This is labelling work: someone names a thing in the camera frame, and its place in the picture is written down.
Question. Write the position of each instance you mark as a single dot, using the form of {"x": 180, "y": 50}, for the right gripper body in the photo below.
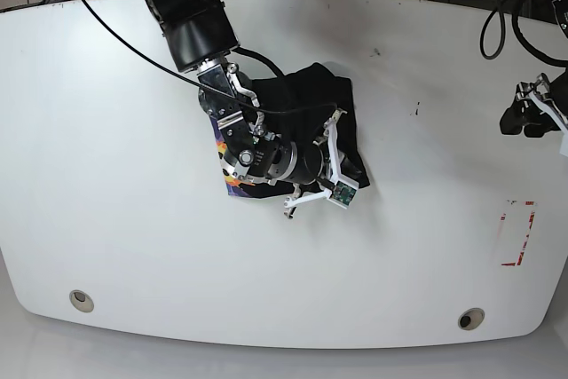
{"x": 330, "y": 172}

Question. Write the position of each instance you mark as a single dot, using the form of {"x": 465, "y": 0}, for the right table cable grommet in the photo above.
{"x": 471, "y": 319}

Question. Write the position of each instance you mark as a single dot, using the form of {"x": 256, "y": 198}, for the red tape corner marking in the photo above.
{"x": 515, "y": 229}

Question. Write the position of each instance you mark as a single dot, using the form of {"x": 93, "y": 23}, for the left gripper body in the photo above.
{"x": 549, "y": 97}

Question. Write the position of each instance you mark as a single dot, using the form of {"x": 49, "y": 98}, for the table cable grommet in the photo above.
{"x": 81, "y": 301}
{"x": 471, "y": 319}

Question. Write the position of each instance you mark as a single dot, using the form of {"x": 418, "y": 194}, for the black graphic t-shirt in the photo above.
{"x": 265, "y": 128}

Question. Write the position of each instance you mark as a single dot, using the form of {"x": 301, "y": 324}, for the left table cable grommet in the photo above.
{"x": 81, "y": 301}

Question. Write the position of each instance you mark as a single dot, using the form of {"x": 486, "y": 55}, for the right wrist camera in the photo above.
{"x": 342, "y": 194}

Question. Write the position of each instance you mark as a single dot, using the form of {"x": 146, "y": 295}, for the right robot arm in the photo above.
{"x": 199, "y": 36}

